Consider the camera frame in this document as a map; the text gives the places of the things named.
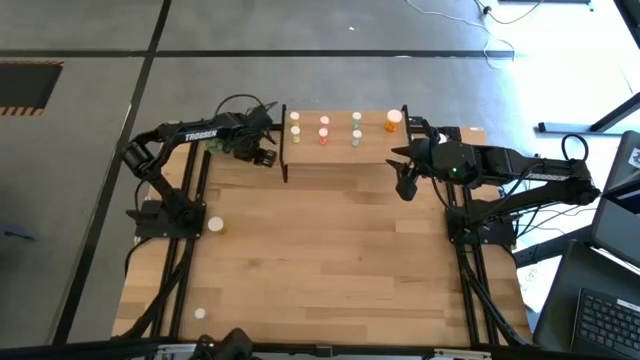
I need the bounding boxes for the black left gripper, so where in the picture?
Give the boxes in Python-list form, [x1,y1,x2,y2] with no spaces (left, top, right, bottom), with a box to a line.
[227,102,279,162]

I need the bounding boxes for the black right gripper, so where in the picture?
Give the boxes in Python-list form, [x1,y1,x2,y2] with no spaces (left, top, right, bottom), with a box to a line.
[385,119,454,181]

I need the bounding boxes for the wooden shelf black metal legs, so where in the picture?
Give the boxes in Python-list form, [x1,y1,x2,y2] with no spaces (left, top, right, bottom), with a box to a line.
[278,103,412,184]

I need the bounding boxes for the green succulent in patterned pot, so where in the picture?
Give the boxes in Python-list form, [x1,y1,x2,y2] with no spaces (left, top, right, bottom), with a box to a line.
[202,137,236,155]

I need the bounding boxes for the black metal desk leg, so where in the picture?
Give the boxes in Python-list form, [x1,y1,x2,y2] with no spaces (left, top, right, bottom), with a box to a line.
[513,227,596,269]
[537,92,640,135]

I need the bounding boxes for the white printed paper sheet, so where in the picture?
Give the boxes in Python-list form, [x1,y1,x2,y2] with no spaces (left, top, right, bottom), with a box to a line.
[517,259,551,314]

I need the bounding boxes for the grey laptop with sticker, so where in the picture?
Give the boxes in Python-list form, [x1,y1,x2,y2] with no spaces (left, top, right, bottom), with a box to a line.
[589,129,640,275]

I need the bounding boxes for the black laptop with keyboard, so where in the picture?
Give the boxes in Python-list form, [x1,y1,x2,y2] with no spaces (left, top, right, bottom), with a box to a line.
[532,239,640,360]

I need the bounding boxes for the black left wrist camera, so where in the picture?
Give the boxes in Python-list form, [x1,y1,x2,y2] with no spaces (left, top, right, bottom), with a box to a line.
[253,148,279,168]

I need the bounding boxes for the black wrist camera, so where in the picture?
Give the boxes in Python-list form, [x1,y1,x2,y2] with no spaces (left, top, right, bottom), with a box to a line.
[396,169,420,202]
[253,148,279,168]

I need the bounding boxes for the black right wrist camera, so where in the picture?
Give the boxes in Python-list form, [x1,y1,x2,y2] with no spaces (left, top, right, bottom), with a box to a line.
[396,169,420,202]

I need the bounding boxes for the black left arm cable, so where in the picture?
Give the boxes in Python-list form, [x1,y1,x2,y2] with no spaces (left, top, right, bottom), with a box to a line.
[214,93,266,119]

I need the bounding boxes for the black aluminium rig frame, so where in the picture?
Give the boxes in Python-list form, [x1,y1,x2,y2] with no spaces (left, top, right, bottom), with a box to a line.
[0,119,551,360]

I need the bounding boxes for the white floor cable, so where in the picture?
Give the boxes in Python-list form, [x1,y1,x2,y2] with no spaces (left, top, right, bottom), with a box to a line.
[405,0,517,70]

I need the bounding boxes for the black floor cable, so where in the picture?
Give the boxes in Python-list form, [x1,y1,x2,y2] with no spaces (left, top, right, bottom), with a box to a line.
[472,0,546,26]

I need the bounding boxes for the silver metal bracket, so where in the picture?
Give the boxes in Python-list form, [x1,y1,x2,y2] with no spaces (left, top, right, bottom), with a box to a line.
[156,342,199,356]
[432,347,493,360]

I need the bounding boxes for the black teleoperation handle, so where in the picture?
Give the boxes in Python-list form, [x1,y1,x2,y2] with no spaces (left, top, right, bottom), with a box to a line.
[191,327,255,360]

